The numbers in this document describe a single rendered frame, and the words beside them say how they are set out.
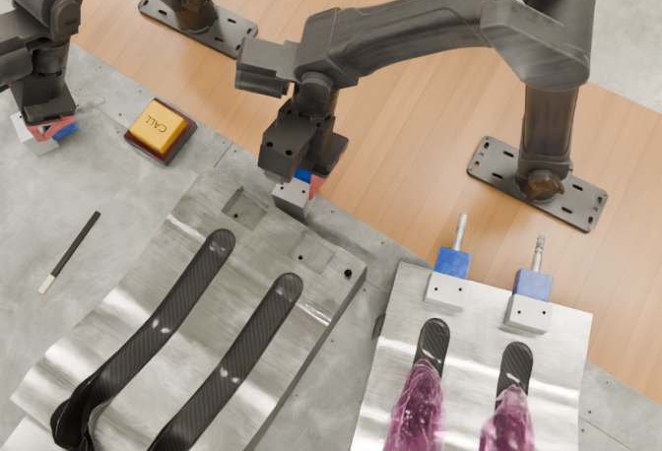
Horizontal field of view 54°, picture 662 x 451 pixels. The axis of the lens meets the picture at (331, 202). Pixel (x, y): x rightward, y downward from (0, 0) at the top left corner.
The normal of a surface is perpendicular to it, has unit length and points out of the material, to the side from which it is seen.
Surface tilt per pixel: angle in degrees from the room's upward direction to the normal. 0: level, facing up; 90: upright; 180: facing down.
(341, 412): 0
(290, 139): 29
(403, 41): 88
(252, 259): 0
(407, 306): 0
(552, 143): 81
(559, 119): 90
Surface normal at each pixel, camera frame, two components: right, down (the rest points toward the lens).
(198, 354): 0.11, -0.51
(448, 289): -0.03, -0.32
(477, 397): 0.11, -0.70
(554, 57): -0.19, 0.93
